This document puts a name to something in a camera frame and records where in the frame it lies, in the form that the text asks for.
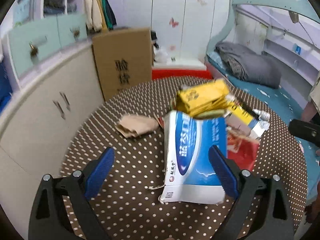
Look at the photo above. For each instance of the blue white toothpaste box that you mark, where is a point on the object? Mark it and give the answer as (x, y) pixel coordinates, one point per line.
(189, 175)

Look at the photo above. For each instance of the lilac shelf cabinet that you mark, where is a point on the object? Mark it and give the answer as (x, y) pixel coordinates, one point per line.
(35, 30)

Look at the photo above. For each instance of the teal quilted mattress cover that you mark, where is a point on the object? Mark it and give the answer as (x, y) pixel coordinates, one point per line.
(280, 101)

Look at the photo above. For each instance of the cream base cabinet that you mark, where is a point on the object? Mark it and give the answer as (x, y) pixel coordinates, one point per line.
(38, 125)

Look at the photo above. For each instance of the red storage bench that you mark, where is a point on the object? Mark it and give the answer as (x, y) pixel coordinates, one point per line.
(164, 73)

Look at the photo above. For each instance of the yellow packaging box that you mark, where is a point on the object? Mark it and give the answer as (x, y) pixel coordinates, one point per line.
(215, 99)

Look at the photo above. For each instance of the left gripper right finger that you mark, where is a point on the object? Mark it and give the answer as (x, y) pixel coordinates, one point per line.
(239, 184)

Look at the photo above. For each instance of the rolled grey duvet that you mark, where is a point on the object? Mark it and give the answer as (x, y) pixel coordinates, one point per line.
(246, 65)

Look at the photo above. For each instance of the hanging jackets row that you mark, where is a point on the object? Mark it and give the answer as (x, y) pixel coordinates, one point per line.
(99, 16)

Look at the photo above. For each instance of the beige paper bag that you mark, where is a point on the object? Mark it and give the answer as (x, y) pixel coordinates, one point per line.
(133, 126)

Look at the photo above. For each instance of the large brown cardboard box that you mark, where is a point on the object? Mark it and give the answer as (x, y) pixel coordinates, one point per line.
(123, 59)

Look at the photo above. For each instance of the small white bottle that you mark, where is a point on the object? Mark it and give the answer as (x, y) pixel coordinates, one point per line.
(263, 115)

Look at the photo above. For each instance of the red paper packet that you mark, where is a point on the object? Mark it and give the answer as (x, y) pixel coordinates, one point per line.
(241, 149)

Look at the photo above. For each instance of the white bag on bench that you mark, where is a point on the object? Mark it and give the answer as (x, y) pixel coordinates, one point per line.
(161, 55)

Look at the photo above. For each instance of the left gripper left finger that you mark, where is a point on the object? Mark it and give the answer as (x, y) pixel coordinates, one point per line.
(83, 185)

